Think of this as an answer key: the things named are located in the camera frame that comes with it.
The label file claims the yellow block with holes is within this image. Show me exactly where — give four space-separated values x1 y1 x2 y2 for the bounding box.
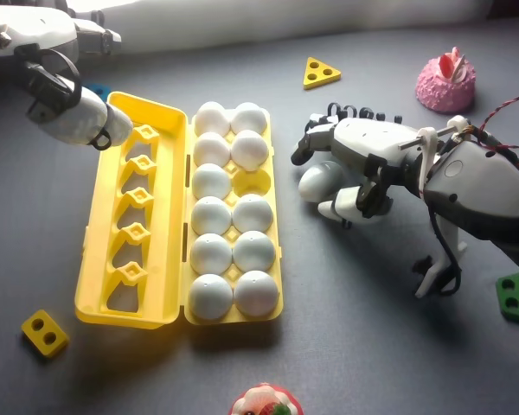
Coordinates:
20 309 70 360

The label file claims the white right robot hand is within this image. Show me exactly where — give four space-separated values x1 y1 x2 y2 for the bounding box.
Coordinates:
289 101 425 229

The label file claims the pink toy cake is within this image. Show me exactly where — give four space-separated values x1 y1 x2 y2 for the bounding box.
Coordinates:
414 46 477 114

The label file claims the yellow triangle block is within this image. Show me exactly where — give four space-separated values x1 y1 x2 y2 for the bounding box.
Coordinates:
303 56 343 91

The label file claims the white backdrop sheet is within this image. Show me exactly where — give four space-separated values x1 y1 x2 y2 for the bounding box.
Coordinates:
64 0 519 55

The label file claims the white toy egg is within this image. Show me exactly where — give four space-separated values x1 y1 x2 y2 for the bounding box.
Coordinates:
189 233 234 276
189 273 234 321
191 163 234 201
193 131 233 168
231 102 269 135
230 129 270 169
190 195 234 234
194 101 233 136
232 193 273 233
232 231 276 274
297 160 348 203
233 270 280 316

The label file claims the toy strawberry cake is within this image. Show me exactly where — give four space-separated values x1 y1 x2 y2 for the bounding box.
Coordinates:
227 382 304 415

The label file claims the blue block with holes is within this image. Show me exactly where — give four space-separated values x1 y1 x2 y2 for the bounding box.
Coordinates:
84 81 112 105

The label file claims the yellow egg carton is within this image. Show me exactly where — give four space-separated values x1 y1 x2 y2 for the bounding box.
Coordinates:
74 90 285 330

